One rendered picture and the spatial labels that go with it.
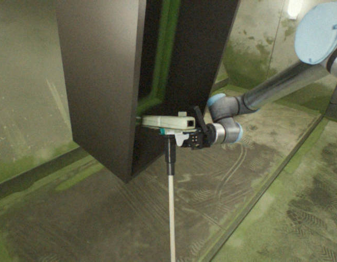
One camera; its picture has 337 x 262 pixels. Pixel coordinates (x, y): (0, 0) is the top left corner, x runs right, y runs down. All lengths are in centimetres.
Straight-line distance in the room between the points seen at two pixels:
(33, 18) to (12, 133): 81
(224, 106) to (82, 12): 64
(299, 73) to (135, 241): 104
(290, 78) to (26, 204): 150
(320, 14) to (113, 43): 48
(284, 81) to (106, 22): 59
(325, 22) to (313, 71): 26
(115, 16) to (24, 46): 129
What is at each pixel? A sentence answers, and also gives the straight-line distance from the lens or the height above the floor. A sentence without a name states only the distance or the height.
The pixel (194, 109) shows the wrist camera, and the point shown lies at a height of 75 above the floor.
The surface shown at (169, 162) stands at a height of 60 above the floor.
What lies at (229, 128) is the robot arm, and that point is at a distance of 99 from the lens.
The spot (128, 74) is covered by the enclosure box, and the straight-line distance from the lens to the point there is 68.
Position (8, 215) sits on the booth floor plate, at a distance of 166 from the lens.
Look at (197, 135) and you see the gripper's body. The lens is 89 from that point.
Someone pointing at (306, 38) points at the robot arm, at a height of 104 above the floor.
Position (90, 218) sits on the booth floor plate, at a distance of 145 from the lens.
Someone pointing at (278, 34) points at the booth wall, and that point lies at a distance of 275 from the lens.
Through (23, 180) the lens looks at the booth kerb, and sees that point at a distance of 172.
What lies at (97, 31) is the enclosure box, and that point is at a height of 103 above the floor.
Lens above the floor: 114
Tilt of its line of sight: 32 degrees down
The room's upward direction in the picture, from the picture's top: straight up
